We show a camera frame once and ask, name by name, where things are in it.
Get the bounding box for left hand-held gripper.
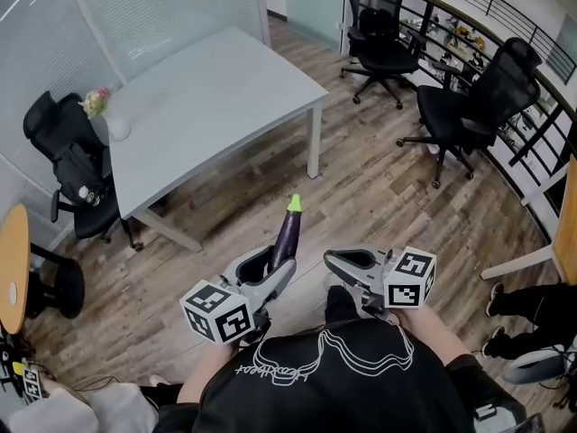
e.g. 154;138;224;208
179;244;298;347

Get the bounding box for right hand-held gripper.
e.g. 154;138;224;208
323;245;438;323

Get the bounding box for purple eggplant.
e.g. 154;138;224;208
269;193;305;272

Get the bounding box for person's right forearm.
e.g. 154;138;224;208
388;307;475;365

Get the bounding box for person's left forearm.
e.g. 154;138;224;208
177;342;236;406

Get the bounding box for person's black trousers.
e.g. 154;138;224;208
324;284;360;328

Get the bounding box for person's black printed shirt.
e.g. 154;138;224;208
197;317;528;433

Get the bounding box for grey table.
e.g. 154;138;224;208
104;25;330;253

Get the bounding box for black mesh office chair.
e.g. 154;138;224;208
339;0;427;111
396;37;544;190

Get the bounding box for black round stool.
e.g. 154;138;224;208
25;241;87;320

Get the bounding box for white vase with flowers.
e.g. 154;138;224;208
78;85;133;143

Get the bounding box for black backpack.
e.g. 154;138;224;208
51;142;114;207

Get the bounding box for wooden table with white legs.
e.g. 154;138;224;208
479;152;577;284

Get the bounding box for white cloth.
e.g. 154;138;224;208
7;380;160;433

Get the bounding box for round wooden table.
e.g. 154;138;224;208
0;204;32;336

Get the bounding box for black office chair with bag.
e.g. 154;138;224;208
23;89;146;253

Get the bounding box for spare gripper with yellow part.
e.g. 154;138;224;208
0;357;47;406

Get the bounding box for black metal railing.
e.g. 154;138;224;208
399;0;577;198

